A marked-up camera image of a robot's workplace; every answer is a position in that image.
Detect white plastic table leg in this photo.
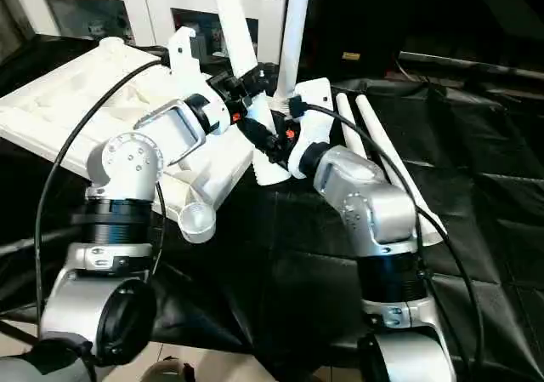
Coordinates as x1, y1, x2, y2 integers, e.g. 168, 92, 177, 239
354, 94, 448, 248
334, 94, 371, 156
270, 0, 315, 111
209, 0, 295, 187

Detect white plastic table top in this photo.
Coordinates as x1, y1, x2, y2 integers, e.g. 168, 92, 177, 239
0, 37, 257, 246

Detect long black rod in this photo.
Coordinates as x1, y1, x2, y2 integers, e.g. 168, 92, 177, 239
398, 50, 544, 80

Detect black mat cover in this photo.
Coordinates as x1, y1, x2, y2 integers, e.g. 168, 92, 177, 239
0, 35, 544, 370

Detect grey rounded robot foot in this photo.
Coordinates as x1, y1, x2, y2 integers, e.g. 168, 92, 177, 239
143, 355, 197, 382

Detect grey robot torso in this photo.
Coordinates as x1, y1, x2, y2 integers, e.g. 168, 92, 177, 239
0, 334, 99, 382

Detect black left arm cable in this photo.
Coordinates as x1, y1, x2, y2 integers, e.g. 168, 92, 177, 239
32, 52, 172, 343

